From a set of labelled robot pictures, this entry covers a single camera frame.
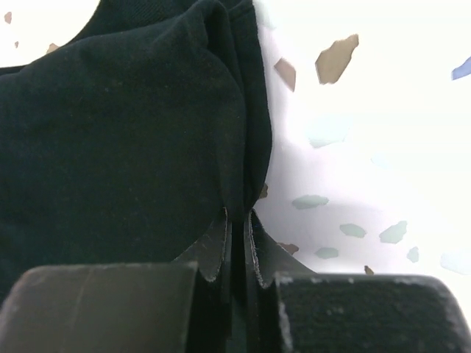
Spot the black t shirt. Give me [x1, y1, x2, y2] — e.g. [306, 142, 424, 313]
[1, 1, 272, 296]

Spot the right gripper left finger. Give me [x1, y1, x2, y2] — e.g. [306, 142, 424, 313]
[1, 213, 232, 353]

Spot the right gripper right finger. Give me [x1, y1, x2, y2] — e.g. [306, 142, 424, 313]
[244, 213, 467, 352]

